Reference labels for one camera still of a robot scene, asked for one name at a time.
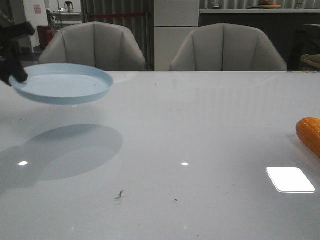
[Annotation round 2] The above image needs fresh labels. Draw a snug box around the dark chair with cushion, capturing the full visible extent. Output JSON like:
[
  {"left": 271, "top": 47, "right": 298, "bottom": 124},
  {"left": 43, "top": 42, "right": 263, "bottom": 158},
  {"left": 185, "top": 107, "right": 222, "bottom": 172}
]
[{"left": 287, "top": 24, "right": 320, "bottom": 71}]

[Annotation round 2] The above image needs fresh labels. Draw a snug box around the blender on counter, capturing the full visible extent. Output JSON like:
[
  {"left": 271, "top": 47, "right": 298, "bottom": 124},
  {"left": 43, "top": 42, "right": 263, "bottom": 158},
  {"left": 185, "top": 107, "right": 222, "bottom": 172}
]
[{"left": 212, "top": 0, "right": 223, "bottom": 10}]

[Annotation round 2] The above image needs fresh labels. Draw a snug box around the pink wall notice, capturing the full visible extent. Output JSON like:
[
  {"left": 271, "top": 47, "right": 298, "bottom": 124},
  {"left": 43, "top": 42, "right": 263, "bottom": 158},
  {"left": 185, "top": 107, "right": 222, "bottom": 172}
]
[{"left": 33, "top": 4, "right": 42, "bottom": 15}]

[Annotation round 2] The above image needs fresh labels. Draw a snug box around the dark kitchen counter cabinet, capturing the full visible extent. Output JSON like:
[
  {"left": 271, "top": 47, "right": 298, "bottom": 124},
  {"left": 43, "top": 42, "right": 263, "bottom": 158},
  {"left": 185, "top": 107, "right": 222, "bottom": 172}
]
[{"left": 198, "top": 9, "right": 320, "bottom": 64}]

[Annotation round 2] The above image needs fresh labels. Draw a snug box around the right grey upholstered chair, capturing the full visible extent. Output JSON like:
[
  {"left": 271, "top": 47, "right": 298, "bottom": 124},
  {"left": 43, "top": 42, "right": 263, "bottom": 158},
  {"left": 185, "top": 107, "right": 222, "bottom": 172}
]
[{"left": 169, "top": 23, "right": 287, "bottom": 72}]

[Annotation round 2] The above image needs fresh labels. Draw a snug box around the fruit bowl on counter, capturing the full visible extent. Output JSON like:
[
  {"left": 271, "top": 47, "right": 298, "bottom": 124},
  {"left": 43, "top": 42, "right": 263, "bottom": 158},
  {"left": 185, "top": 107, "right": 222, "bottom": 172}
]
[{"left": 258, "top": 0, "right": 282, "bottom": 10}]

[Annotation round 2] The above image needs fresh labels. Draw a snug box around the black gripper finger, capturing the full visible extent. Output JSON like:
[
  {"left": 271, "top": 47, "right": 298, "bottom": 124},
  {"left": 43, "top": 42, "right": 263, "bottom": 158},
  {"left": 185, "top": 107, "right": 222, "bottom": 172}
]
[{"left": 0, "top": 21, "right": 35, "bottom": 87}]

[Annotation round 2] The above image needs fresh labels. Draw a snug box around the left grey upholstered chair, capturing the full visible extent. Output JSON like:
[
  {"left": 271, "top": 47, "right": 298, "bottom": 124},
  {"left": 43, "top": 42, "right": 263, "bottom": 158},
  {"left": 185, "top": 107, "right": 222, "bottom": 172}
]
[{"left": 38, "top": 21, "right": 146, "bottom": 72}]

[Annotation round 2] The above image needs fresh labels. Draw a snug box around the light blue round plate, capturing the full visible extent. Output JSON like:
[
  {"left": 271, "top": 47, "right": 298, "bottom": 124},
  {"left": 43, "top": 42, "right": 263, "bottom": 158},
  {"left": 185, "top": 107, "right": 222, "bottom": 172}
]
[{"left": 9, "top": 63, "right": 114, "bottom": 105}]

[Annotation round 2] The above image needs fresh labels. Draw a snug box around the white refrigerator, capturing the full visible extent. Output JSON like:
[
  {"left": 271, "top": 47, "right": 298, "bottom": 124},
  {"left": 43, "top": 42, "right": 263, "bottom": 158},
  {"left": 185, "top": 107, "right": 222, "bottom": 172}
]
[{"left": 154, "top": 0, "right": 200, "bottom": 72}]

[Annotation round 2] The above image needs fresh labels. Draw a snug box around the orange toy corn cob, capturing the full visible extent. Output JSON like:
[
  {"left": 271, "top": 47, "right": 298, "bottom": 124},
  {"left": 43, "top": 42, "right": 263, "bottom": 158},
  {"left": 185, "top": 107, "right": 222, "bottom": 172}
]
[{"left": 296, "top": 117, "right": 320, "bottom": 158}]

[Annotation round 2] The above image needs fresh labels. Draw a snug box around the grey upholstered chair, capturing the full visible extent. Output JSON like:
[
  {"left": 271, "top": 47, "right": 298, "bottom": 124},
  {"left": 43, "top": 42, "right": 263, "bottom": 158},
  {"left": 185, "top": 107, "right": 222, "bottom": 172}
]
[
  {"left": 169, "top": 23, "right": 287, "bottom": 72},
  {"left": 38, "top": 21, "right": 146, "bottom": 72}
]

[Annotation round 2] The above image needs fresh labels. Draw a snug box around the red trash bin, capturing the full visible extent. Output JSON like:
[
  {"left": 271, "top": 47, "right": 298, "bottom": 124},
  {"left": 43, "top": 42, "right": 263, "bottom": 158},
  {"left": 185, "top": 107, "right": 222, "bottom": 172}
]
[{"left": 37, "top": 25, "right": 53, "bottom": 50}]

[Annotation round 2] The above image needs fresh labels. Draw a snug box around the background work table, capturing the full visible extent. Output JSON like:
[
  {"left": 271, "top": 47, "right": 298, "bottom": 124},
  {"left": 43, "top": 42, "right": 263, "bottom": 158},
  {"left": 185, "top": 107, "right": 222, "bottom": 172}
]
[{"left": 46, "top": 9, "right": 83, "bottom": 28}]

